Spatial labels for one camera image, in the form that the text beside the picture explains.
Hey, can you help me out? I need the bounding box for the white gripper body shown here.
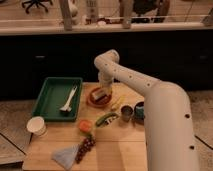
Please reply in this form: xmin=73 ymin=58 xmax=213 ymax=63
xmin=98 ymin=75 xmax=114 ymax=96

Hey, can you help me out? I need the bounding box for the black whiteboard eraser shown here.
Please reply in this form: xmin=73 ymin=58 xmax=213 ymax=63
xmin=92 ymin=91 xmax=106 ymax=102

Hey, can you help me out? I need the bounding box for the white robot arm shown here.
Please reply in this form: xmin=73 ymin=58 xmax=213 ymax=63
xmin=94 ymin=49 xmax=200 ymax=171

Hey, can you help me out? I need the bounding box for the red bowl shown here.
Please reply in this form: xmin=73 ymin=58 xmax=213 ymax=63
xmin=86 ymin=87 xmax=112 ymax=108

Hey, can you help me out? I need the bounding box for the yellow banana toy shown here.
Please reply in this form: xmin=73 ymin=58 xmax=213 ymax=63
xmin=110 ymin=96 xmax=125 ymax=111

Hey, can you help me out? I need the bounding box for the small metal cup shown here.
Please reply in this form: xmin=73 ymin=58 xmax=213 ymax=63
xmin=121 ymin=105 xmax=133 ymax=122

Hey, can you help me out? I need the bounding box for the green cucumber toy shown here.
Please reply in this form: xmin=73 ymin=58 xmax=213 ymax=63
xmin=95 ymin=112 xmax=119 ymax=127

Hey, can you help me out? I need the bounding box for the blue sponge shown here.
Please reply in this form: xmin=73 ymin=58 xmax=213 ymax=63
xmin=135 ymin=104 xmax=144 ymax=118

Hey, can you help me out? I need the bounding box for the white spatula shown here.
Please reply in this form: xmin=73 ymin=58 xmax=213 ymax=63
xmin=60 ymin=86 xmax=77 ymax=112

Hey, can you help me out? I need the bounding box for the green plastic tray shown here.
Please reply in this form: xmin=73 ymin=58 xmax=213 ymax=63
xmin=32 ymin=77 xmax=83 ymax=122

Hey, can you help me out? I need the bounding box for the orange carrot toy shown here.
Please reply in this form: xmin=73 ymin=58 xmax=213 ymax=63
xmin=78 ymin=119 xmax=93 ymax=134

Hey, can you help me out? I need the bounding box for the wooden cutting board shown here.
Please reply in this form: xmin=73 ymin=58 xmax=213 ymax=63
xmin=21 ymin=82 xmax=149 ymax=171

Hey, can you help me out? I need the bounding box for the purple grapes bunch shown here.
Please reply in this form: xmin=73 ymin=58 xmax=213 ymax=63
xmin=75 ymin=135 xmax=96 ymax=164

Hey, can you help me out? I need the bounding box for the white paper cup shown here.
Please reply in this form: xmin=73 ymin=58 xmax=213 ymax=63
xmin=26 ymin=116 xmax=46 ymax=136

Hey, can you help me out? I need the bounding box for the light blue cloth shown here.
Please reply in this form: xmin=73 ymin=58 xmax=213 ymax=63
xmin=51 ymin=145 xmax=79 ymax=170

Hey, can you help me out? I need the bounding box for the black office chair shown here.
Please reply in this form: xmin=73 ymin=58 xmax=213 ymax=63
xmin=21 ymin=0 xmax=53 ymax=14

